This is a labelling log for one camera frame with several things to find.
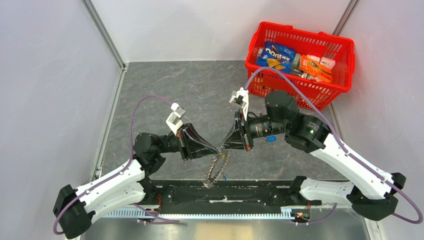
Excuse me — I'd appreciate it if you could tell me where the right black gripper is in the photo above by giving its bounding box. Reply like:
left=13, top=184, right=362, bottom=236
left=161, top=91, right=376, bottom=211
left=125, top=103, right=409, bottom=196
left=219, top=108, right=288, bottom=151

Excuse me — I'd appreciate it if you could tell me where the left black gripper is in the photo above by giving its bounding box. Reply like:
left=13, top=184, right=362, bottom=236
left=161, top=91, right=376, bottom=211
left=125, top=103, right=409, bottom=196
left=157, top=123, right=219, bottom=162

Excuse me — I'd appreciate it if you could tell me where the blue-headed key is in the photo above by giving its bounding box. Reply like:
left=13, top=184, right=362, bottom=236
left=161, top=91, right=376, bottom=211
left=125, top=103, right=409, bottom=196
left=261, top=135, right=277, bottom=144

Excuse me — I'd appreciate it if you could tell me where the round keyring disc with keys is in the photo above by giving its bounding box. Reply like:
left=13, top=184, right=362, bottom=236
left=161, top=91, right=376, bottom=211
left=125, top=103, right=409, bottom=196
left=202, top=150, right=230, bottom=189

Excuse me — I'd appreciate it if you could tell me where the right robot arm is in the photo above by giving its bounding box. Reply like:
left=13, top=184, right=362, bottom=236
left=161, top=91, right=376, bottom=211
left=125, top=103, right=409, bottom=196
left=222, top=88, right=406, bottom=221

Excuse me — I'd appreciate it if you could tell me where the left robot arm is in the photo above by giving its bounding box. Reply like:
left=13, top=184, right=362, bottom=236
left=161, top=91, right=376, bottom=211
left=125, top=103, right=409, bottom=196
left=53, top=123, right=219, bottom=239

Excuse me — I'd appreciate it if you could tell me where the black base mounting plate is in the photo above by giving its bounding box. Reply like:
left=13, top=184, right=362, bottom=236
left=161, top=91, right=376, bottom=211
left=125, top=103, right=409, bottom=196
left=139, top=180, right=322, bottom=215

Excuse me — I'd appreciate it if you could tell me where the blue Doritos bag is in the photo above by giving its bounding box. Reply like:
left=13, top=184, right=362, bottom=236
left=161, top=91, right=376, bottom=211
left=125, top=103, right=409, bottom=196
left=256, top=41, right=297, bottom=74

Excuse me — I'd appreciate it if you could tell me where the orange snack box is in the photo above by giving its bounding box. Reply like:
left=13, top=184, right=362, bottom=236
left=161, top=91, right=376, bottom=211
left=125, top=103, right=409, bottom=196
left=299, top=55, right=333, bottom=83

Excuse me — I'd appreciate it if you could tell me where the pink small box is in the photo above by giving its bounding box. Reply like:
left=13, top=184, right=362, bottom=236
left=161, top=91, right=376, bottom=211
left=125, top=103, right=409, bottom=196
left=319, top=57, right=336, bottom=70

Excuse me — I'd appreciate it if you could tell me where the red plastic shopping basket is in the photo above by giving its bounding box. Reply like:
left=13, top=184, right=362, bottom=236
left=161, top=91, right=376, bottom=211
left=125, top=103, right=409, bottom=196
left=245, top=21, right=355, bottom=110

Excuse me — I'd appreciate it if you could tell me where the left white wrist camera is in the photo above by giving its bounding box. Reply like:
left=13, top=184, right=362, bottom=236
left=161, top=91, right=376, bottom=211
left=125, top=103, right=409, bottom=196
left=166, top=102, right=186, bottom=135

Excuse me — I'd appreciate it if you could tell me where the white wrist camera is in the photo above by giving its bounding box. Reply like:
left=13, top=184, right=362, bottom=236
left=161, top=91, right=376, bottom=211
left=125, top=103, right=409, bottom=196
left=229, top=87, right=249, bottom=121
left=166, top=102, right=186, bottom=135

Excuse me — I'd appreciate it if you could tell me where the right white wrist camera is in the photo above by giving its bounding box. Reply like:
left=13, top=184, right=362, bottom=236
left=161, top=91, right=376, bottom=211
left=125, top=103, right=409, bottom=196
left=229, top=87, right=249, bottom=121

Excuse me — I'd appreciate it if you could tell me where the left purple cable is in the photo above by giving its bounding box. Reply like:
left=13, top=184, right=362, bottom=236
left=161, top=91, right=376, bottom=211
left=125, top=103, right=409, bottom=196
left=52, top=95, right=175, bottom=236

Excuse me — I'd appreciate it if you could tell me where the purple cable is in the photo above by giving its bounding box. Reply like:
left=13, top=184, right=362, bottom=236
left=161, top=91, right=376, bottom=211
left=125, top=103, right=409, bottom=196
left=244, top=66, right=424, bottom=225
left=52, top=95, right=175, bottom=236

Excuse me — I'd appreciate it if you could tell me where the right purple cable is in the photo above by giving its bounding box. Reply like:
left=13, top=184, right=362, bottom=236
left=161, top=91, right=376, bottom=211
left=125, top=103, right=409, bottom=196
left=244, top=66, right=424, bottom=225

